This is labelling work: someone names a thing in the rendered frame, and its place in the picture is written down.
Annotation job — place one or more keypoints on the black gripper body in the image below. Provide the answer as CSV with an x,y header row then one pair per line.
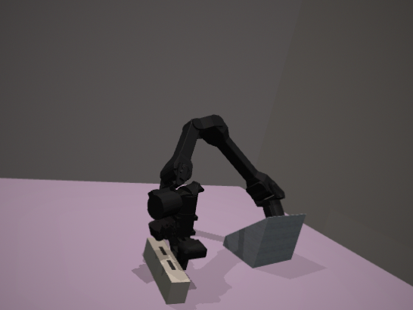
x,y
188,248

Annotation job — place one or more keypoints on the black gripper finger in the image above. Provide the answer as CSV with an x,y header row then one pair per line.
x,y
173,242
178,257

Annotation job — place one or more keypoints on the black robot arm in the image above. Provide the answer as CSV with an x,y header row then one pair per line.
x,y
167,201

